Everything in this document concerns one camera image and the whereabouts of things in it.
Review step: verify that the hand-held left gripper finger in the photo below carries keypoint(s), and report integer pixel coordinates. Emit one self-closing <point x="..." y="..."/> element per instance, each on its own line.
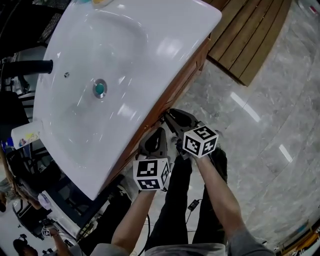
<point x="162" y="145"/>
<point x="147" y="145"/>

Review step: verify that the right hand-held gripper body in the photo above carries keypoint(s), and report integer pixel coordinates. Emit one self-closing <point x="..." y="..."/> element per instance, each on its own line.
<point x="200" y="142"/>

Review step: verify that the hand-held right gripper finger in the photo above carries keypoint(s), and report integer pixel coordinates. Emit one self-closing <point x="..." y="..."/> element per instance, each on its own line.
<point x="186" y="117"/>
<point x="175" y="127"/>

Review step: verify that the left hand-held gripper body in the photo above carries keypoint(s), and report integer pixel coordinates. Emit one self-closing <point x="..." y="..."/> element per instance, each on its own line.
<point x="150" y="172"/>

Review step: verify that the person's right forearm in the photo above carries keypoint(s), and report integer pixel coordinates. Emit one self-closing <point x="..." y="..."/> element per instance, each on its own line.
<point x="220" y="197"/>

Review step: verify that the person's left forearm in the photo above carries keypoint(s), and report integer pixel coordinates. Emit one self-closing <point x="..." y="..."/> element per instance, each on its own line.
<point x="132" y="217"/>

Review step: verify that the wooden vanity cabinet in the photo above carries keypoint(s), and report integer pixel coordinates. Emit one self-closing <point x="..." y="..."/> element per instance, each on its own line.
<point x="187" y="71"/>

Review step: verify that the person's black trousers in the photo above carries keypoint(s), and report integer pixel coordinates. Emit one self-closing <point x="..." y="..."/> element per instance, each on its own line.
<point x="175" y="200"/>

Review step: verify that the black power adapter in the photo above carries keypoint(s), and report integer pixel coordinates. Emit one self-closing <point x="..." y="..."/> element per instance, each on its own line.
<point x="193" y="205"/>

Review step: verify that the teal sink drain stopper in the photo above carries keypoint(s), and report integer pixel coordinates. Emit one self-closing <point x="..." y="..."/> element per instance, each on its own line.
<point x="100" y="88"/>

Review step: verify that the person's grey sweatshirt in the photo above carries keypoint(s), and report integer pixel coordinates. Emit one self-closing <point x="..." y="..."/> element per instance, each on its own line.
<point x="187" y="250"/>

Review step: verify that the white ceramic sink basin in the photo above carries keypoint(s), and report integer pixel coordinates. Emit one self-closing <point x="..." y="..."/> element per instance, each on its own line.
<point x="112" y="62"/>

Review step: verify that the wooden slat platform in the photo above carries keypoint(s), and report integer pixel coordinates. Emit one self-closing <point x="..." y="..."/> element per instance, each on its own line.
<point x="245" y="37"/>

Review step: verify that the white hand soap bottle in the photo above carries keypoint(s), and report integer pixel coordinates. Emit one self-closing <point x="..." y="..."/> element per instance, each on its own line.
<point x="25" y="135"/>

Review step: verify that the black faucet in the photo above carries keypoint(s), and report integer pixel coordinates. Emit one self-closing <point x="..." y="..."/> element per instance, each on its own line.
<point x="37" y="67"/>

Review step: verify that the dark chair blue cushion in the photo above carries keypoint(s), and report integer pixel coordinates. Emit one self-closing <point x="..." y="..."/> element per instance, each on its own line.
<point x="12" y="112"/>

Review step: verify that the yellow sponge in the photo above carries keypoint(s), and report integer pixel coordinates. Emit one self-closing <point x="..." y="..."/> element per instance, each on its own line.
<point x="102" y="2"/>

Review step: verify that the yellow black equipment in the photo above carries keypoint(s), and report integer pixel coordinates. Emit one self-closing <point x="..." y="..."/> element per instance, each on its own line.
<point x="305" y="240"/>

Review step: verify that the dark wicker chair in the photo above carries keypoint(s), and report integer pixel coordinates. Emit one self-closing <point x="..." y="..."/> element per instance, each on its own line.
<point x="50" y="27"/>

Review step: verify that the white table black frame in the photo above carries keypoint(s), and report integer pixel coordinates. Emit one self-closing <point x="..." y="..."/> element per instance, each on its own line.
<point x="65" y="222"/>

